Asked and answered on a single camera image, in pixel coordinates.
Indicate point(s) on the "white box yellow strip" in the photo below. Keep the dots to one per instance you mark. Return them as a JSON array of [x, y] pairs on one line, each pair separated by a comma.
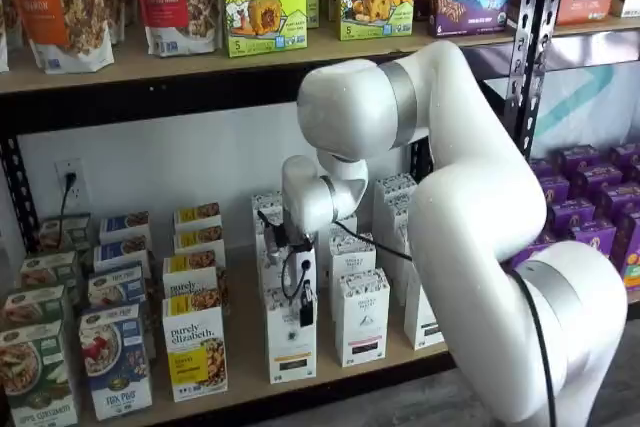
[[267, 203], [287, 352], [261, 237], [265, 277]]

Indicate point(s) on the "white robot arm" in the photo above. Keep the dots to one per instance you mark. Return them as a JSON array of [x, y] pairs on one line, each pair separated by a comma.
[[475, 197]]

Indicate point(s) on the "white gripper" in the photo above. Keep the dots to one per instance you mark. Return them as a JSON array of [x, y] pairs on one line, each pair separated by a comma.
[[304, 267]]

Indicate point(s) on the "white wall outlet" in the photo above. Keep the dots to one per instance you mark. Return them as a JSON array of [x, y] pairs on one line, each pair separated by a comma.
[[80, 167]]

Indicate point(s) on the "white box black strip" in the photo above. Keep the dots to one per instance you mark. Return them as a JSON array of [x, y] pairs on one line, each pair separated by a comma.
[[392, 187], [417, 317], [401, 257], [397, 209]]

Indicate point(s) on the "purple Annie's box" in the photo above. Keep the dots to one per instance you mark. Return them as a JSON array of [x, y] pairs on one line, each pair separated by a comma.
[[620, 199], [552, 192], [579, 157], [572, 214], [592, 234], [636, 172], [597, 179], [541, 169], [530, 254], [625, 154], [631, 247]]

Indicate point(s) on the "green apple cinnamon cereal box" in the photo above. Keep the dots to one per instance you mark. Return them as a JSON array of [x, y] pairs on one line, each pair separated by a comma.
[[50, 272], [65, 234], [37, 377], [35, 307]]

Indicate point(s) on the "granola bag red label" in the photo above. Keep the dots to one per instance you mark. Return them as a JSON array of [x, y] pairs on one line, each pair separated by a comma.
[[180, 2]]

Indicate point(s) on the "purely elizabeth yellow label box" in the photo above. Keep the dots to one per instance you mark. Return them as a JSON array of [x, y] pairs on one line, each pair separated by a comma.
[[192, 342], [200, 242], [190, 279], [197, 217]]

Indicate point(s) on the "white tarp teal stripe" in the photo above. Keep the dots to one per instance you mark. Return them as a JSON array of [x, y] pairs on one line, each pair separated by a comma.
[[600, 122]]

